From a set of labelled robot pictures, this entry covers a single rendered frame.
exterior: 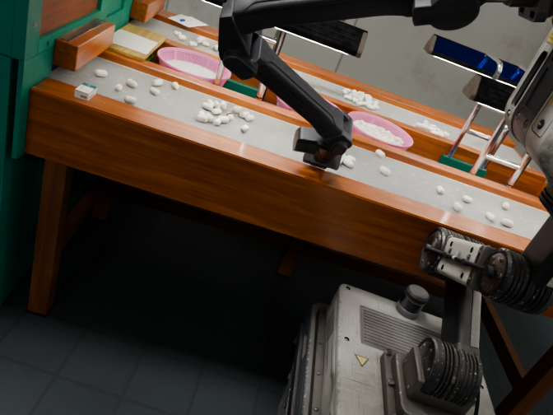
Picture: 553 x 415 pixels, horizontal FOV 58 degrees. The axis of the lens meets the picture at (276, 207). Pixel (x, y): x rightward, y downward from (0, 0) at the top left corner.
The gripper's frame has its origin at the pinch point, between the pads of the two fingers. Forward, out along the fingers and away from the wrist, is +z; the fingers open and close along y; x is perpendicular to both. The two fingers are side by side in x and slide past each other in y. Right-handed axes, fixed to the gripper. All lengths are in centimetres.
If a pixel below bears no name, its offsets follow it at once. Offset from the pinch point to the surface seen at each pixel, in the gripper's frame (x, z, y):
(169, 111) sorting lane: -1.1, 3.5, 44.1
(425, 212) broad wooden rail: 6.6, -9.1, -32.3
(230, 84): -31, 46, 32
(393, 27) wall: -142, 147, -51
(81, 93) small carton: 6, -12, 64
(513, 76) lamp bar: -69, 35, -74
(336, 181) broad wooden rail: 6.4, -9.1, -5.4
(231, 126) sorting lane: -3.8, 7.0, 26.2
